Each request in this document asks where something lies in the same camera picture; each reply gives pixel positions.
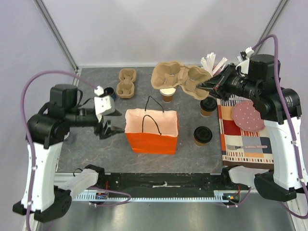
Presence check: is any black cup lid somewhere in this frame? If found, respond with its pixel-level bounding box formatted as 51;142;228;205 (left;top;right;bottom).
193;126;213;143
200;97;217;112

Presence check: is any orange paper bag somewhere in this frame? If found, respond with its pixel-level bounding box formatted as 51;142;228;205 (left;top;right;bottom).
125;106;179;154

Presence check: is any brown paper cup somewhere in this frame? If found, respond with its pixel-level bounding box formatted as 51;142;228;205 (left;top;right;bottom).
200;107;216;117
159;88;176;103
194;138;210;147

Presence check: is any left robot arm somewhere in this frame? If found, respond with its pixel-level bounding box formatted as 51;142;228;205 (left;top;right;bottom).
13;84;123;223

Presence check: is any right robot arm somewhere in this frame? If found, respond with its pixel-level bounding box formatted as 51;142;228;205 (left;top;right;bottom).
197;54;308;202

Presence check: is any dark blue mug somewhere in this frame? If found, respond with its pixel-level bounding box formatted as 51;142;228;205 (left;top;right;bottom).
104;87;116;101

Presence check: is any cardboard cup carrier stack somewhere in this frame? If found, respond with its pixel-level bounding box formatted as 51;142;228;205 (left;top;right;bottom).
116;68;137;99

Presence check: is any pink dotted plate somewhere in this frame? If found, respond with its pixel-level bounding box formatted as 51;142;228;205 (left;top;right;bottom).
231;101;265;132

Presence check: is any patterned orange cloth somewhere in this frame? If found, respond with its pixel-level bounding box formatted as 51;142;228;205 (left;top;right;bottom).
217;96;274;169

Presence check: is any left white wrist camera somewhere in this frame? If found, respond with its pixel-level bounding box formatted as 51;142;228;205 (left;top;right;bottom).
94;86;116;122

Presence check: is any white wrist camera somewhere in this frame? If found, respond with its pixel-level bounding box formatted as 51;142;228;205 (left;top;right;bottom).
94;86;116;122
236;47;255;76

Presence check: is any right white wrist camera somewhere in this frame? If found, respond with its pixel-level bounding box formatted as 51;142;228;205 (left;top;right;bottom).
236;47;255;76

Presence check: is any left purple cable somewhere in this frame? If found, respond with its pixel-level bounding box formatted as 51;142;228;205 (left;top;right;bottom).
20;69;132;231

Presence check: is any purple cable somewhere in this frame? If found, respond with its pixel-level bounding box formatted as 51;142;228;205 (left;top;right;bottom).
20;69;132;231
221;34;308;219

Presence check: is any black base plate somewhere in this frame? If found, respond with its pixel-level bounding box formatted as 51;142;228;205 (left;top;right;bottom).
95;173;248;197

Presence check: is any aluminium cable duct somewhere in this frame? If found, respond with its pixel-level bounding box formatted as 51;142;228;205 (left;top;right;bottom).
73;190;228;203

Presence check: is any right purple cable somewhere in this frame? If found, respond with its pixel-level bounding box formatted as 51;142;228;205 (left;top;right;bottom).
221;34;308;219

